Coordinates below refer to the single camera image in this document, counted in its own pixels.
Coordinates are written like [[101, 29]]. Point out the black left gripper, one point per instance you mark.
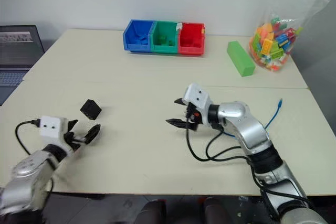
[[74, 140]]

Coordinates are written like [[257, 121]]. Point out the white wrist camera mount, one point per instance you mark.
[[51, 129], [195, 95]]

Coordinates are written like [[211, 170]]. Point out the small black box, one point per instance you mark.
[[90, 110]]

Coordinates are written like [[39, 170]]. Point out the clear bag of colourful bricks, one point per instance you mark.
[[273, 45]]

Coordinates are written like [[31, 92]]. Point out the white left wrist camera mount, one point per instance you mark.
[[51, 129]]

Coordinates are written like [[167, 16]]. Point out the red toy bricks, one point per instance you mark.
[[195, 43]]

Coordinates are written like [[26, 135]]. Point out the red plastic storage bin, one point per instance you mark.
[[191, 36]]

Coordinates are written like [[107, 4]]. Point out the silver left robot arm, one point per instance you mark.
[[29, 171]]

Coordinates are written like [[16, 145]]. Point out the long green foam block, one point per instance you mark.
[[240, 58]]

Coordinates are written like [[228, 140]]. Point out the green toy bricks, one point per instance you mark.
[[162, 40]]

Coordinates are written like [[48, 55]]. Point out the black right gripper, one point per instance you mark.
[[193, 119]]

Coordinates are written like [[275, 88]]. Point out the dark grey laptop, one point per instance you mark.
[[15, 51]]

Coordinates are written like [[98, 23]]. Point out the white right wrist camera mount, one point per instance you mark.
[[195, 95]]

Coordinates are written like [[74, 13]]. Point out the green plastic storage bin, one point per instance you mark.
[[165, 35]]

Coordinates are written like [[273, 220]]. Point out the blue plastic storage bin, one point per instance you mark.
[[137, 35]]

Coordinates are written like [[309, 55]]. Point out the blue toy bricks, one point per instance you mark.
[[143, 40]]

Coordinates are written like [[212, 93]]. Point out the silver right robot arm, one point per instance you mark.
[[252, 129]]

